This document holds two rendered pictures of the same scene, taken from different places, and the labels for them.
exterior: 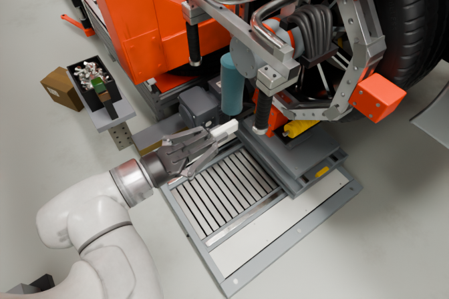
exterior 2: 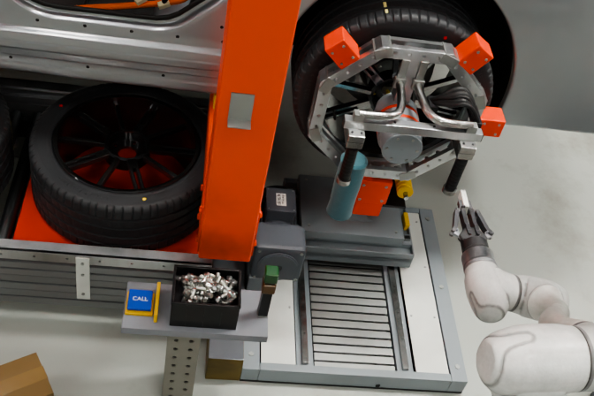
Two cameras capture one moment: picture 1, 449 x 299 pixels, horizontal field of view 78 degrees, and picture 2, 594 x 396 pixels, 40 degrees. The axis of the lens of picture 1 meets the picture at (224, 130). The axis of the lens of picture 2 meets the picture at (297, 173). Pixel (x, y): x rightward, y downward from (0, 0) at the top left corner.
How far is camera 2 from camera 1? 2.15 m
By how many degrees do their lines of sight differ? 43
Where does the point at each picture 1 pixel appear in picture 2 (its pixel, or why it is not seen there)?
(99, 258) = (536, 283)
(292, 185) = (400, 253)
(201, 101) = (288, 233)
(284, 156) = (376, 231)
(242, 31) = (430, 129)
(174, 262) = not seen: outside the picture
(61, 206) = (494, 287)
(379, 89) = (491, 115)
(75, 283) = (548, 293)
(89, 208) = (502, 277)
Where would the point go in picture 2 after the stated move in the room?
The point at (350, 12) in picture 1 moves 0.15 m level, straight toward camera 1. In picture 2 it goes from (468, 81) to (499, 111)
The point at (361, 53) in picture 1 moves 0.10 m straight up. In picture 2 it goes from (481, 101) to (491, 75)
